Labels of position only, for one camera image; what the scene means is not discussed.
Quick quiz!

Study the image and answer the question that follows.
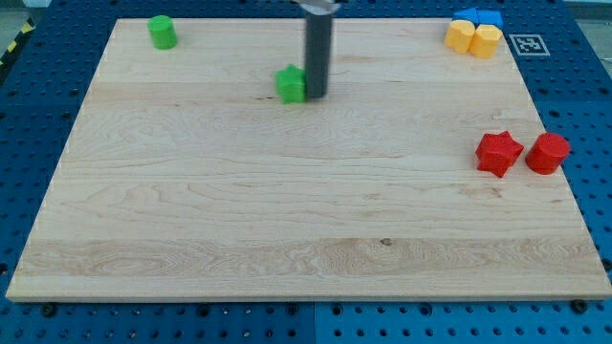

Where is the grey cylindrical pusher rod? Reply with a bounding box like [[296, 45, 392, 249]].
[[304, 12, 334, 99]]

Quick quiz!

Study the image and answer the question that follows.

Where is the silver rod mount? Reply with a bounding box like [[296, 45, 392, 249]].
[[295, 0, 341, 14]]

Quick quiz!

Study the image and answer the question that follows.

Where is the green star block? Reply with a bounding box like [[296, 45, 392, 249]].
[[274, 64, 305, 104]]

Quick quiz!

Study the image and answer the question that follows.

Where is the red star block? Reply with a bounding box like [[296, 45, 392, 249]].
[[475, 131, 524, 178]]

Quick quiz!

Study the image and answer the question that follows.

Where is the yellow block left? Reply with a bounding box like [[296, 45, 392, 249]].
[[444, 19, 475, 54]]

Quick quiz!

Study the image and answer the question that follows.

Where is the yellow block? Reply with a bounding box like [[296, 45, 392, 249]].
[[469, 24, 503, 59], [444, 19, 475, 54]]

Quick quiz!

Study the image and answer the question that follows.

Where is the blue block left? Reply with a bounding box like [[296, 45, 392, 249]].
[[452, 8, 479, 26]]

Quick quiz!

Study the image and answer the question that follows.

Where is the blue block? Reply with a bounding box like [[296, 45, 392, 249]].
[[476, 9, 504, 30], [452, 8, 479, 26]]

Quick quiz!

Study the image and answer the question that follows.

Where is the green cylinder block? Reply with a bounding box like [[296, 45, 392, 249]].
[[147, 14, 178, 50]]

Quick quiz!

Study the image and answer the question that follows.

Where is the yellow block right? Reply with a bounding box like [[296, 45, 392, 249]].
[[469, 24, 503, 59]]

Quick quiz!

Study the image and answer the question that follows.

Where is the blue block right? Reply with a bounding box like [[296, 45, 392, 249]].
[[476, 9, 504, 30]]

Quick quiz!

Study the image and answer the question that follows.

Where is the wooden board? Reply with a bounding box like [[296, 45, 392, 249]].
[[7, 18, 611, 303]]

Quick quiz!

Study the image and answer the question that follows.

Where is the white fiducial marker tag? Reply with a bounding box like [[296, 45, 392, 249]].
[[509, 33, 550, 56]]

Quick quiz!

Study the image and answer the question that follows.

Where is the red cylinder block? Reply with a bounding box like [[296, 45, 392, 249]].
[[525, 133, 571, 175]]

